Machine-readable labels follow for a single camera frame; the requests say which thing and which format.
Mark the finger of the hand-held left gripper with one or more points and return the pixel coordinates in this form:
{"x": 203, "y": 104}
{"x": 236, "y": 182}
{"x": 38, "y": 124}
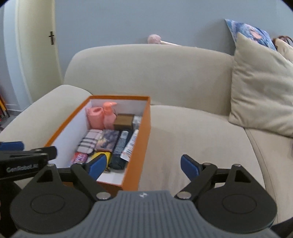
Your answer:
{"x": 11, "y": 146}
{"x": 49, "y": 152}

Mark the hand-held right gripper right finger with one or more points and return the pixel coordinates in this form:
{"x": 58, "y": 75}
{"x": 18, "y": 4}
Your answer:
{"x": 189, "y": 166}

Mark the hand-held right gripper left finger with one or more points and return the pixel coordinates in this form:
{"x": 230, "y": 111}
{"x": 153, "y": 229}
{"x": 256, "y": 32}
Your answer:
{"x": 98, "y": 165}

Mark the yellow tape measure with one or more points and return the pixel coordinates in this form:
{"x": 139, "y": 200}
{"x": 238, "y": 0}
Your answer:
{"x": 97, "y": 156}

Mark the red and blue tin case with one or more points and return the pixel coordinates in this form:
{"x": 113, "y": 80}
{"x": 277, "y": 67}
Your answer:
{"x": 79, "y": 158}

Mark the dark blue bottle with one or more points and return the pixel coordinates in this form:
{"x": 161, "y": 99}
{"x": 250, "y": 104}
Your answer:
{"x": 119, "y": 155}

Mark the plaid glasses case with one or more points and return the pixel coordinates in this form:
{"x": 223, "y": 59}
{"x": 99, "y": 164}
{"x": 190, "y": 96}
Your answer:
{"x": 89, "y": 140}

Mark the floral print card box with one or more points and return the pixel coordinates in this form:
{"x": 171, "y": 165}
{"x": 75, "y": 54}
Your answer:
{"x": 107, "y": 140}

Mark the white squeeze tube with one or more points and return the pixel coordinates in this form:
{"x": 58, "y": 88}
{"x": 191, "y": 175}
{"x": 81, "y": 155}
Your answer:
{"x": 130, "y": 146}

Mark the orange cardboard box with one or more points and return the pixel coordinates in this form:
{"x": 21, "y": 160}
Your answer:
{"x": 139, "y": 160}

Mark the pink cylinder roller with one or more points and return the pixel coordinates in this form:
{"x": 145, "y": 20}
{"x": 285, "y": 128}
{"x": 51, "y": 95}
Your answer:
{"x": 95, "y": 117}

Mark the small brown box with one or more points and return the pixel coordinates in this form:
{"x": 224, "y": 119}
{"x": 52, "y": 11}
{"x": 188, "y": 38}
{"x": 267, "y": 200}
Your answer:
{"x": 123, "y": 122}

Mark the pink pump bottle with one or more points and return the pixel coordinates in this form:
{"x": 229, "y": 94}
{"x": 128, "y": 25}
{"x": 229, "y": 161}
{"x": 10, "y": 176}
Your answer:
{"x": 109, "y": 116}

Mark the small clear plastic box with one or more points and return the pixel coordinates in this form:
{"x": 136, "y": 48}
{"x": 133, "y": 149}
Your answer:
{"x": 137, "y": 122}

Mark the red and yellow poles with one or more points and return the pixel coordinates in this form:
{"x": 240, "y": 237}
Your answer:
{"x": 4, "y": 109}

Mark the beige sofa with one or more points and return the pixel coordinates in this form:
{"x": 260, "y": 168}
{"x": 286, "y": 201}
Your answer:
{"x": 183, "y": 80}

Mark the cream door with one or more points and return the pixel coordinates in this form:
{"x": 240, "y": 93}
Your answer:
{"x": 34, "y": 57}

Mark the beige cushion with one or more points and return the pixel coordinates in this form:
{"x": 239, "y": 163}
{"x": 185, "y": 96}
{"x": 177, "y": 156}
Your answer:
{"x": 263, "y": 91}

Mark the pink plush toy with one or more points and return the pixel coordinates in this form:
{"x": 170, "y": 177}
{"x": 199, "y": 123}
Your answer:
{"x": 154, "y": 39}

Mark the blue printed pillow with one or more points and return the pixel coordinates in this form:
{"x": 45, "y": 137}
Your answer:
{"x": 251, "y": 32}

